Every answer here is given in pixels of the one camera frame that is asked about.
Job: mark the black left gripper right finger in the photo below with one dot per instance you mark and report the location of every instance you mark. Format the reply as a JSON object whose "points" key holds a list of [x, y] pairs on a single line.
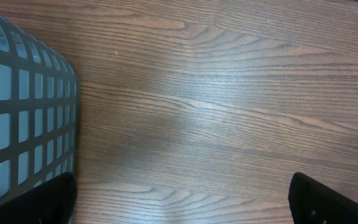
{"points": [[311, 202]]}

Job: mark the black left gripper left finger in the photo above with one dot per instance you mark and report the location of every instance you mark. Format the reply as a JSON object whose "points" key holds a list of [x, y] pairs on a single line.
{"points": [[52, 202]]}

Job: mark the grey plastic mesh basket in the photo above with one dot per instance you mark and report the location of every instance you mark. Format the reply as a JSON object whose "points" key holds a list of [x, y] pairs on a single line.
{"points": [[39, 102]]}

